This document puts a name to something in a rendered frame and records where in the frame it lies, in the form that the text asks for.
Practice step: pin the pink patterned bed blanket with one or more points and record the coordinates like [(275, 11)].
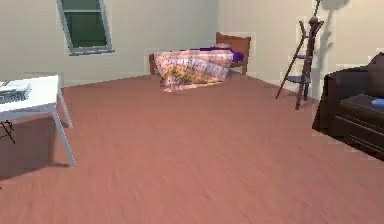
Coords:
[(191, 70)]

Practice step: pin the purple pillow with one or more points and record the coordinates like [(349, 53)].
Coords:
[(237, 55)]

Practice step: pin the brown wooden bed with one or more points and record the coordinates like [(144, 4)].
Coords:
[(238, 45)]

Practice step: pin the brown ladder shelf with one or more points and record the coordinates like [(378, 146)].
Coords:
[(305, 63)]

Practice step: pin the grey framed window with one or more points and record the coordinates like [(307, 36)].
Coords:
[(85, 26)]

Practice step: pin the white table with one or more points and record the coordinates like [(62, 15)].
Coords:
[(40, 96)]

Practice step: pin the dark brown sofa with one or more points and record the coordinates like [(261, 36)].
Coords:
[(356, 106)]

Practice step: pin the blue object on sofa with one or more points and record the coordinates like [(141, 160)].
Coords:
[(378, 103)]

